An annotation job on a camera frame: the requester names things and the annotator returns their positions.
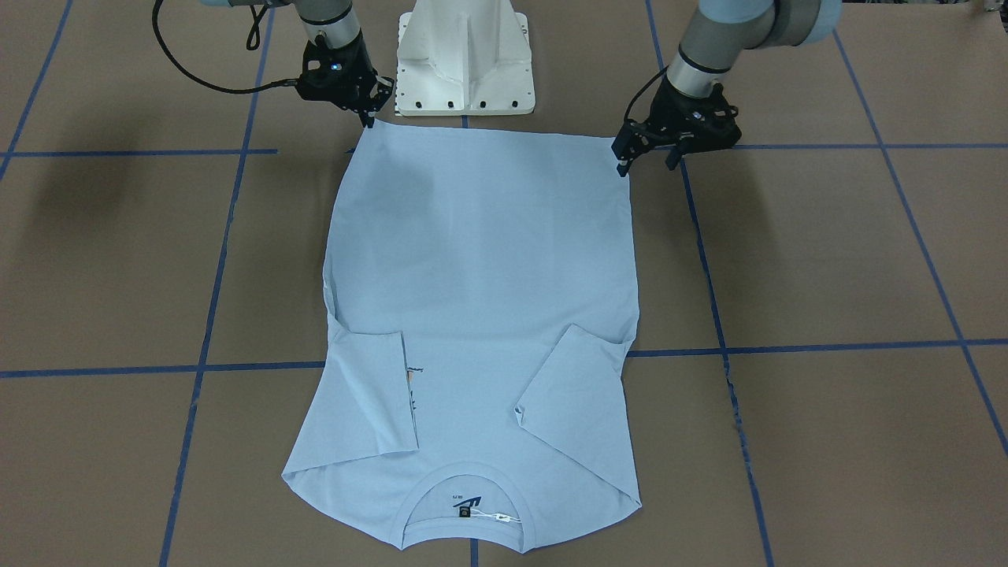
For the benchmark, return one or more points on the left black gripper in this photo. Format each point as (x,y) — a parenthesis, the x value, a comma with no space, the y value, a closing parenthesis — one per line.
(664,118)

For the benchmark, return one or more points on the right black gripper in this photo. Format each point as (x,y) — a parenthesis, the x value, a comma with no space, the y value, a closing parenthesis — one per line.
(359,83)

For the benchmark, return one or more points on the light blue t-shirt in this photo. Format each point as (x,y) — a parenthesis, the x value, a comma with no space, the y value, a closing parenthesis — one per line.
(481,297)

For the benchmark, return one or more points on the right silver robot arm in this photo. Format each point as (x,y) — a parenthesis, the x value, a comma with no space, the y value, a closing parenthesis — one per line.
(336,22)

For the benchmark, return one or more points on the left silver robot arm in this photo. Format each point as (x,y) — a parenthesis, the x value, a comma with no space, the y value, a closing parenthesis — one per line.
(719,31)

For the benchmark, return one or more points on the white camera pedestal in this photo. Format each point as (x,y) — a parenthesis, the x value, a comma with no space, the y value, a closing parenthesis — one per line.
(464,58)

